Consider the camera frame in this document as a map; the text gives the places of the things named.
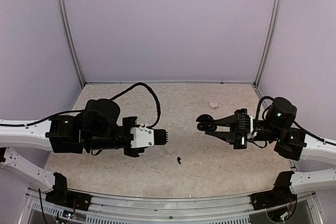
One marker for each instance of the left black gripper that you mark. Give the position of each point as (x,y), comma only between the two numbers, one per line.
(130,120)

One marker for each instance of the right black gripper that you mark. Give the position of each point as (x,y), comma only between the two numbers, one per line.
(239,140)

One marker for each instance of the pink earbud charging case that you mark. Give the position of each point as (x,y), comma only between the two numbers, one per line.
(213,104)

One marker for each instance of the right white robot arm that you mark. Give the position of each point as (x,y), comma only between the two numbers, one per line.
(275,122)

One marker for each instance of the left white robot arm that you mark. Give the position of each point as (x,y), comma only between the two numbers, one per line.
(92,129)

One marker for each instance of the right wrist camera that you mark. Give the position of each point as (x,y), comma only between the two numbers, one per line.
(245,123)

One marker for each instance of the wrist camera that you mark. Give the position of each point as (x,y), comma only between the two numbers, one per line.
(146,137)
(245,123)

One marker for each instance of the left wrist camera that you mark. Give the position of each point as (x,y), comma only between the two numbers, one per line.
(146,137)

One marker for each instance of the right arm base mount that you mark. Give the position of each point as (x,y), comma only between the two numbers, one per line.
(269,199)

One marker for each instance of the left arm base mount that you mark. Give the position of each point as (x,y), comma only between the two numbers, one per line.
(71,199)

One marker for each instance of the right aluminium corner post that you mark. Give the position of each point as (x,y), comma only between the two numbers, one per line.
(268,41)

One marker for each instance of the aluminium corner post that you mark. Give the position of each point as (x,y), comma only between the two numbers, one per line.
(268,41)
(70,42)

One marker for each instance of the left aluminium corner post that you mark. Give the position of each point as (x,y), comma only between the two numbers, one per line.
(70,42)

